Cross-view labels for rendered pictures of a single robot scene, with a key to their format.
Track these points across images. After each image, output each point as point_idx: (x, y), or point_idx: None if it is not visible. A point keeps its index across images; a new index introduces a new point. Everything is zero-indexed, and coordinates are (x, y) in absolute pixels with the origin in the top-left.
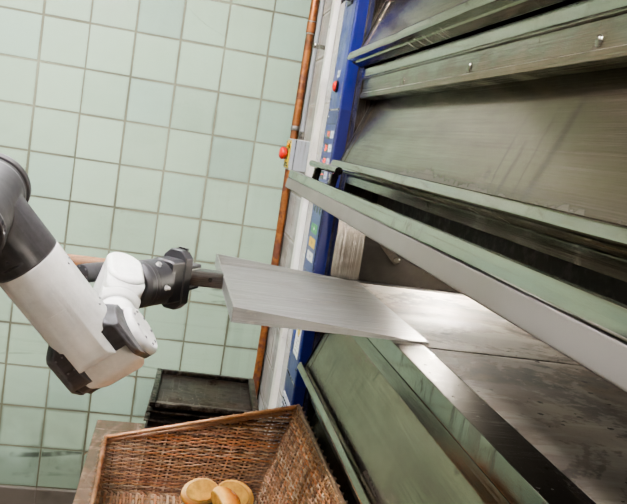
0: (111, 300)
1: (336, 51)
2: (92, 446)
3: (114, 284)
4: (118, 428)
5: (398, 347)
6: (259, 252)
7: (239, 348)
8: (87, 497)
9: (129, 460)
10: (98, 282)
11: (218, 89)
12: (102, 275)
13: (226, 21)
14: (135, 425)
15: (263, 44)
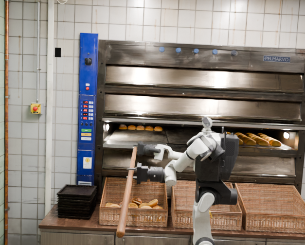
0: (174, 151)
1: (59, 73)
2: (64, 225)
3: (171, 148)
4: (48, 221)
5: (170, 144)
6: (1, 148)
7: (0, 189)
8: (101, 226)
9: (76, 220)
10: (162, 151)
11: None
12: (162, 149)
13: None
14: (45, 219)
15: None
